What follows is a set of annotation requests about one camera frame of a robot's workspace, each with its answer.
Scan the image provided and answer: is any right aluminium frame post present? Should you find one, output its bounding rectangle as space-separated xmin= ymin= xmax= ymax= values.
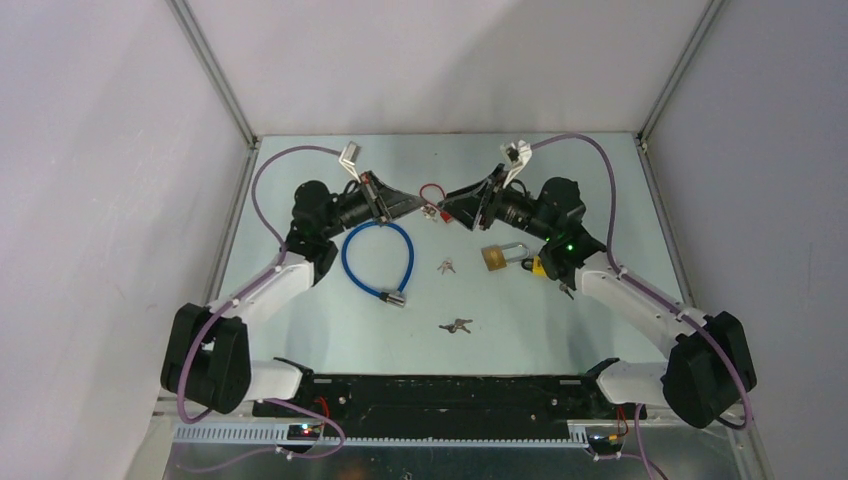
xmin=636 ymin=0 xmax=728 ymax=153

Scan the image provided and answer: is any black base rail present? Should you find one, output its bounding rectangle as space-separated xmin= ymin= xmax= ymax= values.
xmin=291 ymin=374 xmax=636 ymax=441

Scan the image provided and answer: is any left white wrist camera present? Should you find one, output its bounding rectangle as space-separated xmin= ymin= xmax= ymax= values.
xmin=338 ymin=141 xmax=360 ymax=182

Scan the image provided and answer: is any aluminium frame post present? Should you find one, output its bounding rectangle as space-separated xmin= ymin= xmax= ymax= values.
xmin=636 ymin=0 xmax=728 ymax=153
xmin=165 ymin=0 xmax=257 ymax=148

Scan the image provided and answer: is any blue cable lock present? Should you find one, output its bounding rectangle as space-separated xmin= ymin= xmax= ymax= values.
xmin=340 ymin=221 xmax=415 ymax=308

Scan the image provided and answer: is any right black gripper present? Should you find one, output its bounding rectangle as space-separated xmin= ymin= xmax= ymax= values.
xmin=437 ymin=165 xmax=555 ymax=244

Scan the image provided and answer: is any brass padlock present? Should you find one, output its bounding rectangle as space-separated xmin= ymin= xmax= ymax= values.
xmin=481 ymin=242 xmax=531 ymax=272

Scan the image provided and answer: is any silver key bunch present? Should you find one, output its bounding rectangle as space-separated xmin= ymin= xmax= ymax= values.
xmin=438 ymin=318 xmax=472 ymax=334
xmin=437 ymin=259 xmax=456 ymax=275

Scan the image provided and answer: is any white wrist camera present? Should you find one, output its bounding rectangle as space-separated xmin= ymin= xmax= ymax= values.
xmin=338 ymin=141 xmax=360 ymax=182
xmin=500 ymin=140 xmax=533 ymax=188

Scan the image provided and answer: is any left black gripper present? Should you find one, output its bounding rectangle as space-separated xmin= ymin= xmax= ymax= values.
xmin=321 ymin=171 xmax=426 ymax=240

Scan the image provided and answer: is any left aluminium frame post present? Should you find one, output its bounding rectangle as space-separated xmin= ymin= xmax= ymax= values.
xmin=165 ymin=0 xmax=257 ymax=148

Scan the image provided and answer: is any right circuit board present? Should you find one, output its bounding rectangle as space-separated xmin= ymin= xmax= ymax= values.
xmin=588 ymin=434 xmax=627 ymax=451

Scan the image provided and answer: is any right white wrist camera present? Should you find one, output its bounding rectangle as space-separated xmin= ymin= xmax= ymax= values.
xmin=500 ymin=140 xmax=533 ymax=188

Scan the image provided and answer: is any red cable padlock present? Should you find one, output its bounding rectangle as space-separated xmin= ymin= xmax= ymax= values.
xmin=419 ymin=183 xmax=454 ymax=224

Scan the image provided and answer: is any circuit board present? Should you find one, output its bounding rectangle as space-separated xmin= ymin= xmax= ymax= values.
xmin=588 ymin=434 xmax=627 ymax=451
xmin=286 ymin=423 xmax=323 ymax=441

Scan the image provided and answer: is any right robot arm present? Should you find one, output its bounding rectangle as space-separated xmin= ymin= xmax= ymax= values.
xmin=439 ymin=172 xmax=758 ymax=429

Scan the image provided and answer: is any left circuit board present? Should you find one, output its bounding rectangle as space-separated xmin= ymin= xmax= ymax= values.
xmin=286 ymin=423 xmax=323 ymax=441

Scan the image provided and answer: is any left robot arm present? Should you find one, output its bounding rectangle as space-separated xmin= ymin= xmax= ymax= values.
xmin=160 ymin=171 xmax=425 ymax=417

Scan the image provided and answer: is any yellow black padlock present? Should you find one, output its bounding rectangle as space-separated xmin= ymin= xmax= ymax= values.
xmin=521 ymin=256 xmax=547 ymax=277

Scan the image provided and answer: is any silver key bunch front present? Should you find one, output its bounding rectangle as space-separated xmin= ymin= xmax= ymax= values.
xmin=438 ymin=318 xmax=472 ymax=334

